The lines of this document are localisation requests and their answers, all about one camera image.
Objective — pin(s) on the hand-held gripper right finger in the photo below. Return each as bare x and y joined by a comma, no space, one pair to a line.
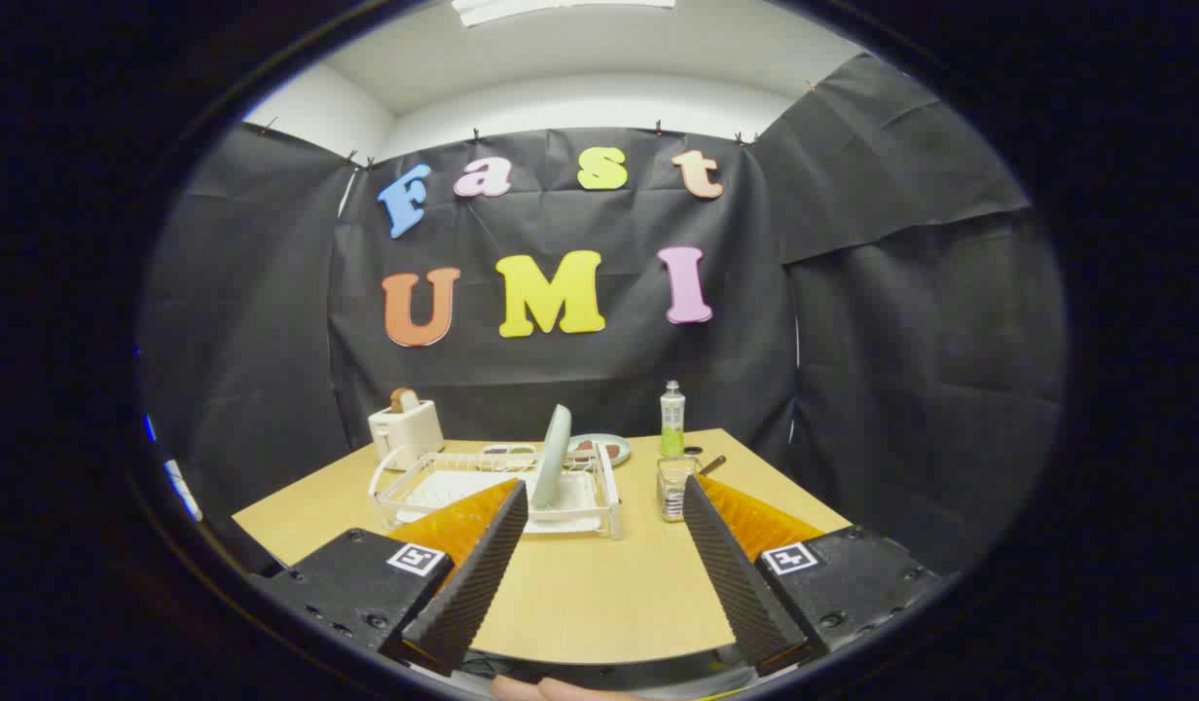
745,584

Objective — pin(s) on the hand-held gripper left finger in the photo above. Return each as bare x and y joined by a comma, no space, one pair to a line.
463,594

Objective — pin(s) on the white dish rack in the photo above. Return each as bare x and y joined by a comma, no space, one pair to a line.
463,484

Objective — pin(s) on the pale green food plate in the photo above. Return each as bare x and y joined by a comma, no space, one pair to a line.
624,450

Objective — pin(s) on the white sauce tray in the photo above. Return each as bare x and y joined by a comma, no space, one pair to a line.
510,451

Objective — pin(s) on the white toaster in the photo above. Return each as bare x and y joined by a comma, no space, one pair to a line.
410,433

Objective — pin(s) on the green and white bottle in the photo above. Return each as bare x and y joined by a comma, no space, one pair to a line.
672,419

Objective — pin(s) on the brown bread slice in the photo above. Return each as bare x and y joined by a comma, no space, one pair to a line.
404,400

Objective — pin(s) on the black backdrop cloth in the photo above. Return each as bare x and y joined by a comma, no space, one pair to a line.
561,365

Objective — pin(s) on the white ceiling light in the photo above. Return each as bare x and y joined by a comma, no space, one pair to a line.
561,8

